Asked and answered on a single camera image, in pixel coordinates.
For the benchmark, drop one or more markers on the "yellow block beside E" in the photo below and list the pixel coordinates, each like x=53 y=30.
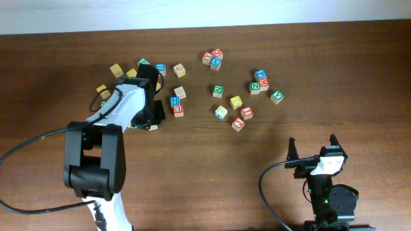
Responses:
x=131 y=73

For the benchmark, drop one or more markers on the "green block N centre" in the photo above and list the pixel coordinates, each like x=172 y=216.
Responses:
x=218 y=91

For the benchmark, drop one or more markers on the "yellow block far left top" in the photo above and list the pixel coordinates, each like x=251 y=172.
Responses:
x=116 y=70

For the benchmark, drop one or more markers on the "green block V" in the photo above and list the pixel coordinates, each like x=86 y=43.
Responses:
x=277 y=97

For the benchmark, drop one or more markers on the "plain wooden block centre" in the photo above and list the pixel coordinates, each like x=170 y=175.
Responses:
x=180 y=92

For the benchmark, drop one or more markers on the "wooden block blue side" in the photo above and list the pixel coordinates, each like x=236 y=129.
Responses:
x=220 y=112

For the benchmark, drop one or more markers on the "blue block D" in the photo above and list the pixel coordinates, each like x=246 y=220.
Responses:
x=161 y=67

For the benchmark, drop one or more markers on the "red block Y top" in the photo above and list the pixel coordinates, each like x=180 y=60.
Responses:
x=207 y=57

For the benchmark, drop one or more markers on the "green block N right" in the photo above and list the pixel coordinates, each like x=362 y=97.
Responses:
x=254 y=88

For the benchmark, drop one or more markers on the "red block M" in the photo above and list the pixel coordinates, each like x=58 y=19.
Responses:
x=263 y=84

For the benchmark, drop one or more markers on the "blue block X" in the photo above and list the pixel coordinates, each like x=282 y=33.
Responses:
x=215 y=63

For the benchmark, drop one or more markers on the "green block n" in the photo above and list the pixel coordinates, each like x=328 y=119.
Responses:
x=218 y=91
x=254 y=88

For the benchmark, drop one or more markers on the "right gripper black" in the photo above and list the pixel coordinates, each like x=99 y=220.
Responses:
x=303 y=167

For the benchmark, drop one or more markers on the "red block 3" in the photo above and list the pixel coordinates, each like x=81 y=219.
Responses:
x=238 y=124

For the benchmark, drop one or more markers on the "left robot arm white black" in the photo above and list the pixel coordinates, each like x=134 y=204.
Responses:
x=94 y=161

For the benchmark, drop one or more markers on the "blue block P right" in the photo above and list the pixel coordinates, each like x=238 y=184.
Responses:
x=260 y=74

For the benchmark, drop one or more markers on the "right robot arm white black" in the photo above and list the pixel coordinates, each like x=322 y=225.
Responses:
x=333 y=204

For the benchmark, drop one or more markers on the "blue block H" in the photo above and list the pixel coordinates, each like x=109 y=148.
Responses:
x=174 y=101

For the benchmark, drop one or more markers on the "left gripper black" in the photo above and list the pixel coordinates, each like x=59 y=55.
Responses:
x=154 y=114

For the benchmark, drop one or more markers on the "yellow block E centre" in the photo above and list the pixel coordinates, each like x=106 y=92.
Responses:
x=236 y=102

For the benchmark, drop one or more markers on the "yellow block S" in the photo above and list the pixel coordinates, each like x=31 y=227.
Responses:
x=158 y=86

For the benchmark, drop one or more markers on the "green block P top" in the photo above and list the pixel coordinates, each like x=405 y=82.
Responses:
x=143 y=61

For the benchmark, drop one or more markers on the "red block Q top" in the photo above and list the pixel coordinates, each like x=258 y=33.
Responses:
x=217 y=53

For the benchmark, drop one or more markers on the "wooden block yellow side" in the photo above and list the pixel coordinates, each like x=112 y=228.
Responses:
x=179 y=70

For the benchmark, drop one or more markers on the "red block I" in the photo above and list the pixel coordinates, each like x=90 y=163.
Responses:
x=247 y=113

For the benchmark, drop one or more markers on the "yellow block left edge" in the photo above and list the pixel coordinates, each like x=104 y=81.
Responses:
x=103 y=91

